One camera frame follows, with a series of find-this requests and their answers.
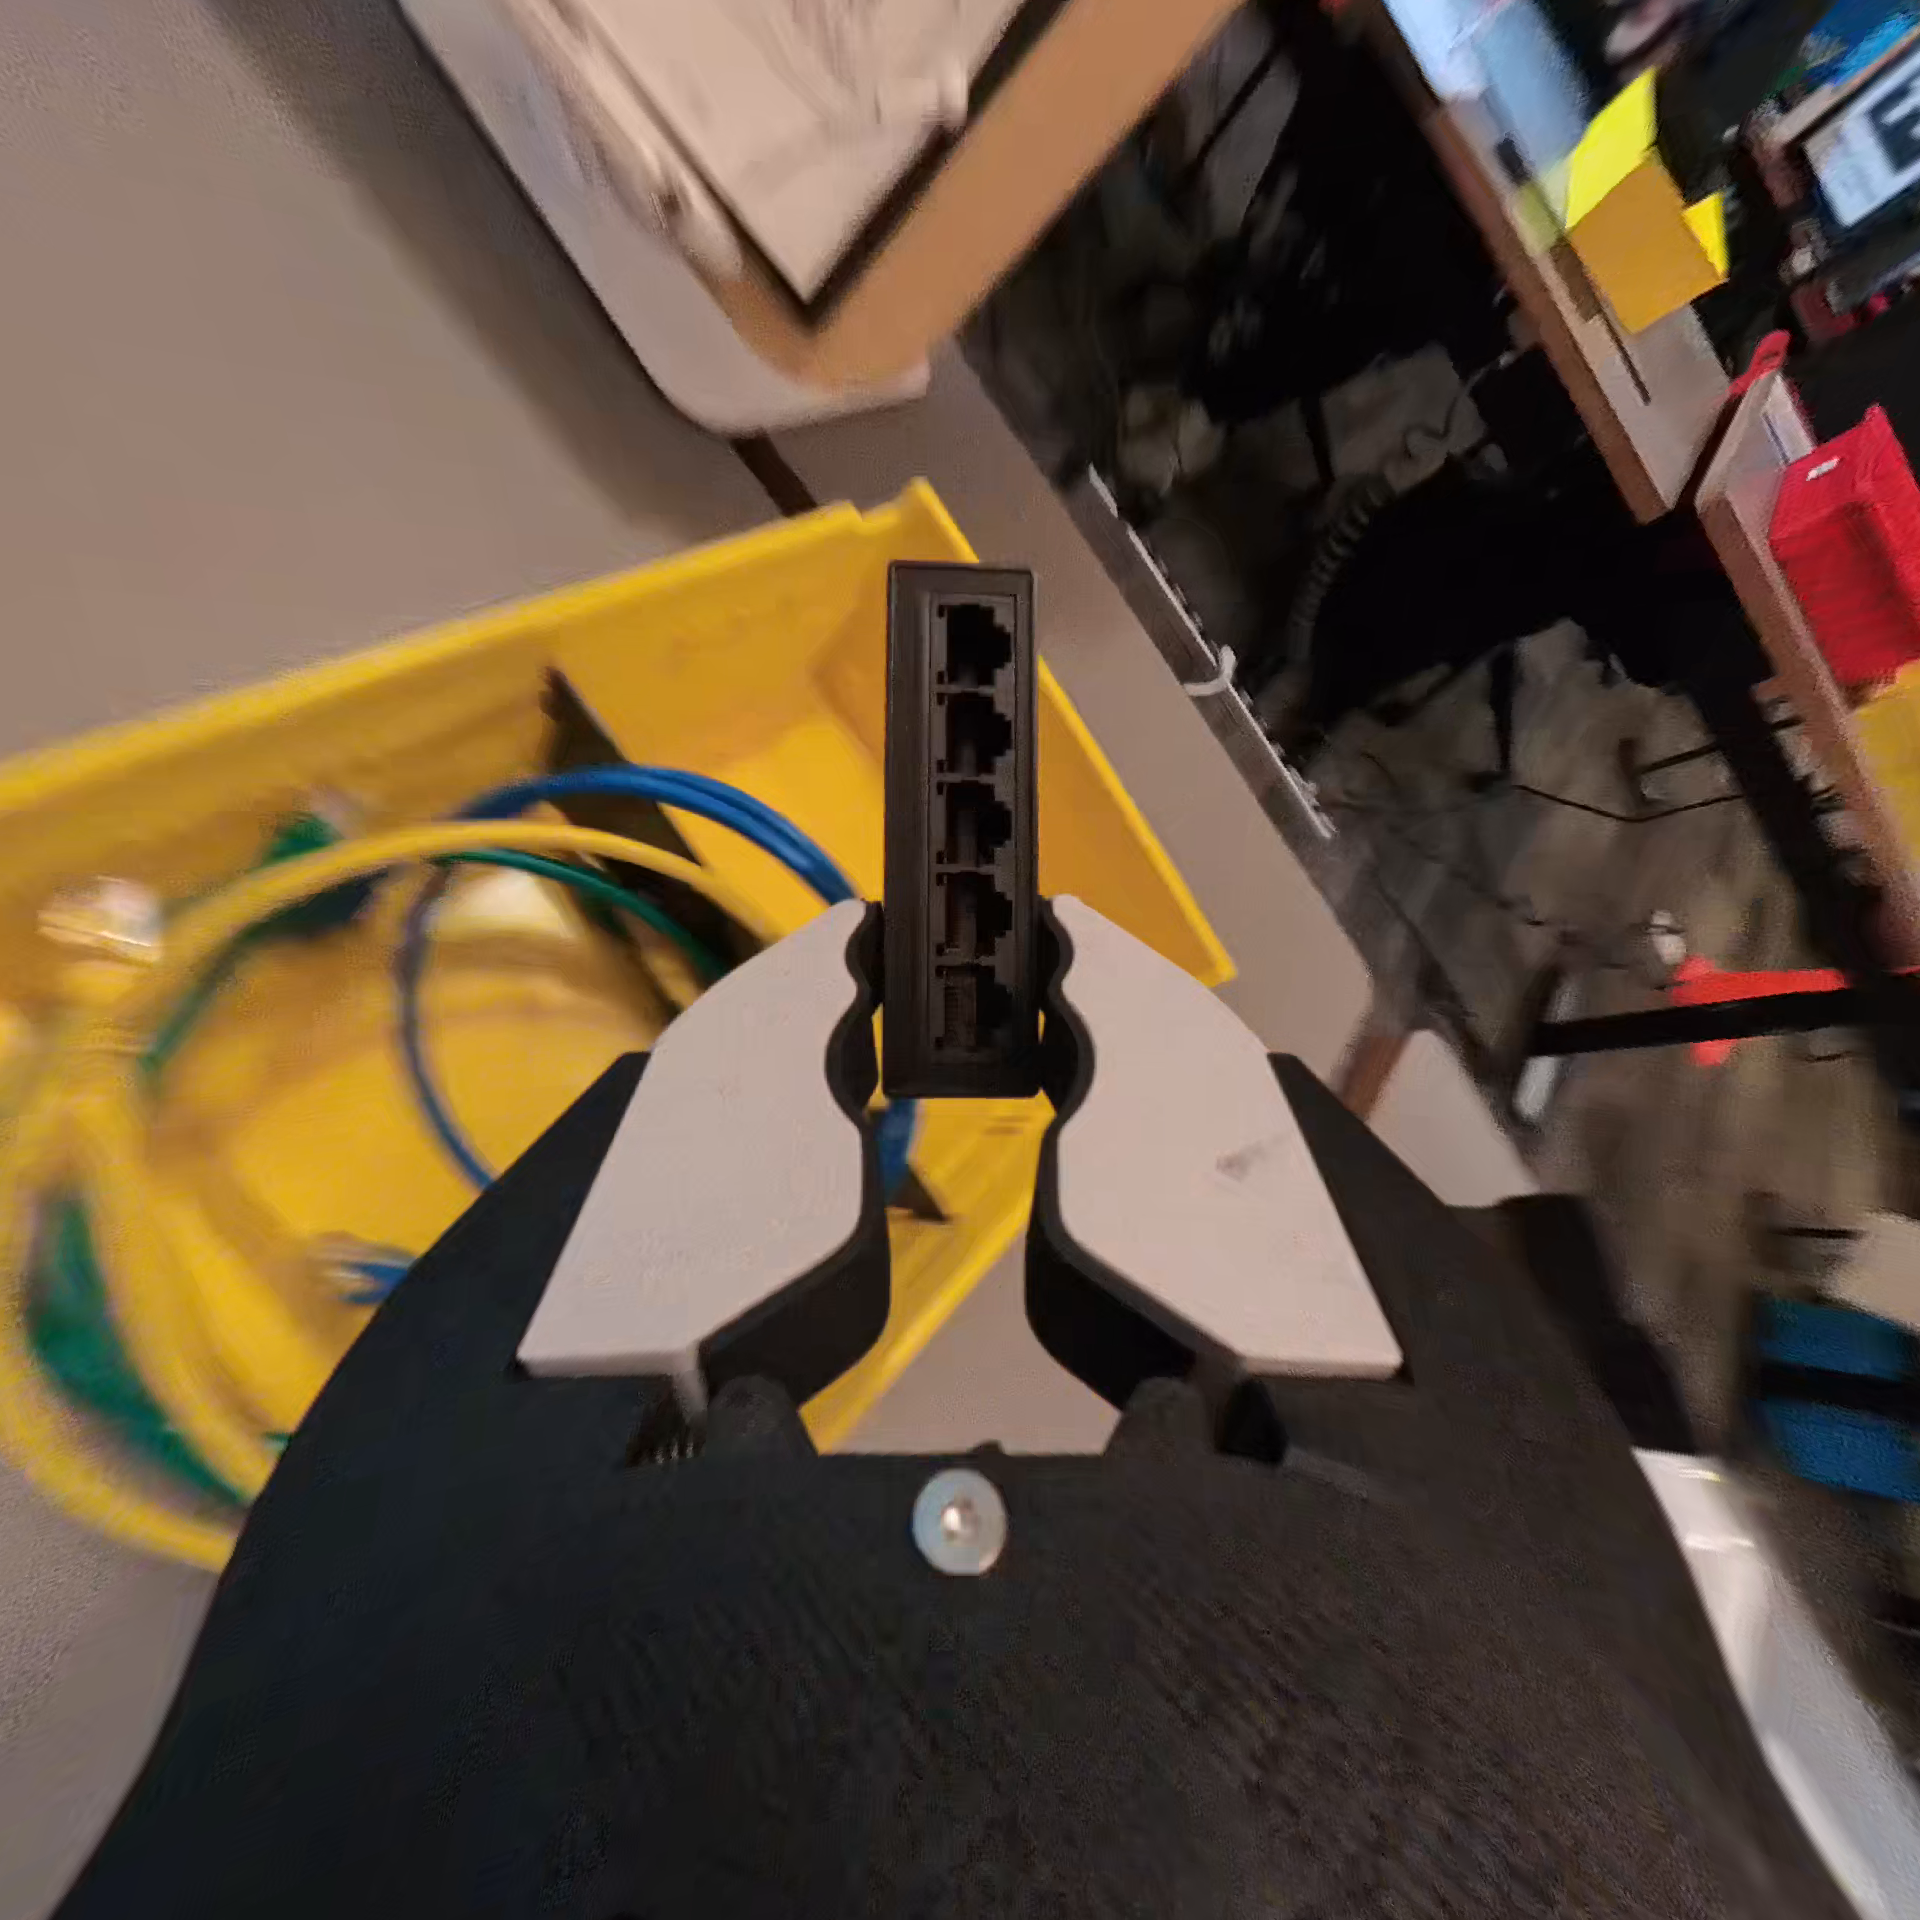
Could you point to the stack of red bins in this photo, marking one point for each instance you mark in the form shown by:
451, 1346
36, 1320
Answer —
1854, 557

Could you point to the yellow cardboard box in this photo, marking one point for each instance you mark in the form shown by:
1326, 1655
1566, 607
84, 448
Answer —
1632, 240

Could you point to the blue plastic crate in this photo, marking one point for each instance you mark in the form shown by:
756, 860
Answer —
1835, 1397

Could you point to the wooden shelf rack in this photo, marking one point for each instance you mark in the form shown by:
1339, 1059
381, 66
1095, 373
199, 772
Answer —
1614, 389

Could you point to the yellow plastic bin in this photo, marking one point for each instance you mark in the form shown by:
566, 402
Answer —
718, 662

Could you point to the red clamp tool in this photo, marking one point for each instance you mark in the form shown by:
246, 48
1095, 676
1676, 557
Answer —
1756, 987

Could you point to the paper-covered cardboard box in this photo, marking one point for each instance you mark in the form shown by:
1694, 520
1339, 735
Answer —
1048, 192

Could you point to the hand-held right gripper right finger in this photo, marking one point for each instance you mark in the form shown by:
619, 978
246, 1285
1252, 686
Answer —
1204, 1201

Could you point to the black ethernet switch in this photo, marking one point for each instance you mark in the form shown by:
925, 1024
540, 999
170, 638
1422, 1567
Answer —
912, 826

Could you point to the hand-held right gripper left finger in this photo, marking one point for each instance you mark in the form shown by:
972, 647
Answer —
718, 1201

